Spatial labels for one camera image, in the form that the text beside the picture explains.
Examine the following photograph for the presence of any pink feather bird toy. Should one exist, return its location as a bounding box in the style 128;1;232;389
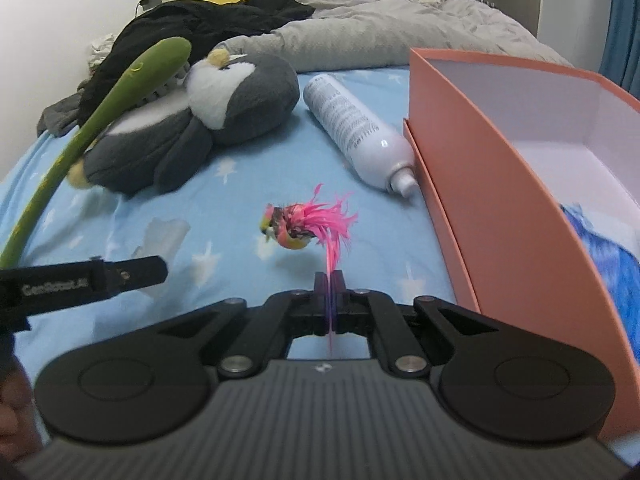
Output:
259;183;359;337

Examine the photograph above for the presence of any blue tissue pack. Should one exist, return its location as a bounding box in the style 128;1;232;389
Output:
560;204;640;361

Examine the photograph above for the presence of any person's left hand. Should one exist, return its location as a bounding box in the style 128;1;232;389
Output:
0;356;42;463

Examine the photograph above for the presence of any blue star bedsheet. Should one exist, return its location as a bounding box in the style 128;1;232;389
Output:
0;64;640;461

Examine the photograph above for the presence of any small clear plastic packet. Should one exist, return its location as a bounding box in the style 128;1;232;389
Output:
131;218;191;268

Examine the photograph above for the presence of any white spray bottle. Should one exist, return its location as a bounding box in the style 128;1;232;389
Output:
303;74;419;198

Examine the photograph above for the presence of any dark grey garment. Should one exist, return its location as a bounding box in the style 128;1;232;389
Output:
36;91;82;138

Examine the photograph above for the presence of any orange cardboard box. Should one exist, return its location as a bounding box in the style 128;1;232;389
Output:
404;49;639;440

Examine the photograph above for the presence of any grey penguin plush toy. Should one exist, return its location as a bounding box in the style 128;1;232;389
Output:
67;49;299;196

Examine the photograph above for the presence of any green plush back scratcher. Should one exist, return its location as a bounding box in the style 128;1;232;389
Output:
1;37;192;269

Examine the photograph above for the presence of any grey duvet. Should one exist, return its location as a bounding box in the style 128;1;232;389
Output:
217;0;570;73

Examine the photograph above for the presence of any black clothing pile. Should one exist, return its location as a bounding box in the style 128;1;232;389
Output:
77;0;314;125

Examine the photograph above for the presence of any blue curtain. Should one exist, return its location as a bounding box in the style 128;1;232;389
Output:
599;0;640;98

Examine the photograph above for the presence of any wall power socket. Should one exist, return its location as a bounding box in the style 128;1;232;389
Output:
138;0;163;11

